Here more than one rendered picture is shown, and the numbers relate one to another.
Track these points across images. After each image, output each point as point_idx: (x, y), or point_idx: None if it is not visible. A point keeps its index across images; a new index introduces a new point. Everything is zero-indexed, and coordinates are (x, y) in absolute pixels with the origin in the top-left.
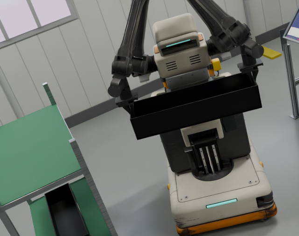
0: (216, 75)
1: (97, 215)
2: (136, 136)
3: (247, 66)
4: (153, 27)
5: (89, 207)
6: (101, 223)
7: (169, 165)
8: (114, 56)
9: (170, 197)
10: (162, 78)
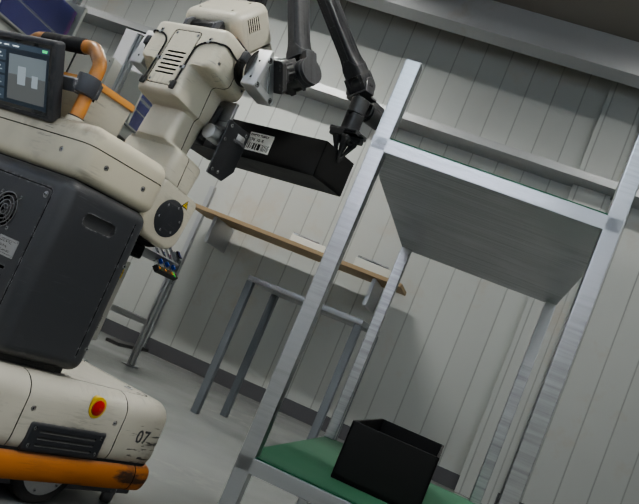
0: None
1: (317, 450)
2: (342, 190)
3: None
4: (267, 12)
5: (320, 458)
6: (323, 448)
7: (88, 344)
8: (370, 72)
9: (134, 408)
10: (101, 90)
